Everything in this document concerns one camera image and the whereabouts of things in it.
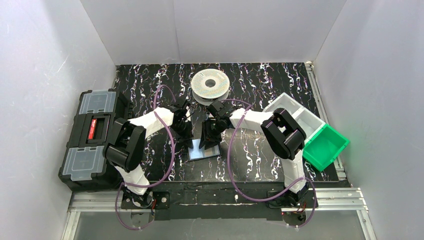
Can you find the black plastic toolbox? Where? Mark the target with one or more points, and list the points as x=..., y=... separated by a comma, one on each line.
x=84, y=168

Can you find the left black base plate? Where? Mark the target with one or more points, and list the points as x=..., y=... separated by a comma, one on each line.
x=156, y=200

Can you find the green plastic bin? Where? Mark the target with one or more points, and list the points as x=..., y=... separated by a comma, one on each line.
x=324, y=147

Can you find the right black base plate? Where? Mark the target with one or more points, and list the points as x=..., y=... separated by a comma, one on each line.
x=298, y=202

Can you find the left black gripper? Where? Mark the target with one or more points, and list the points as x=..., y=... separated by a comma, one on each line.
x=183, y=129

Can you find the white plastic bin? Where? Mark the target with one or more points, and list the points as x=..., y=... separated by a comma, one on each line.
x=308, y=121

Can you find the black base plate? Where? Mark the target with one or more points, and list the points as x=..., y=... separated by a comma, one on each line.
x=298, y=202
x=156, y=200

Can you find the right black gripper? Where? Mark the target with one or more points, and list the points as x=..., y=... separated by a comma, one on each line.
x=210, y=131

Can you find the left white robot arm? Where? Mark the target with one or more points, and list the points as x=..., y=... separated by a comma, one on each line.
x=125, y=147

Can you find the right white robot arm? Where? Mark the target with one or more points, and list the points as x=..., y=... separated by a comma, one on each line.
x=282, y=132

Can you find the white filament spool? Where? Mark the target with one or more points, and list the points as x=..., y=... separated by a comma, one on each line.
x=209, y=85

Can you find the aluminium frame rail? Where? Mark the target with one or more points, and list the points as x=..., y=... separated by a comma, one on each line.
x=328, y=199

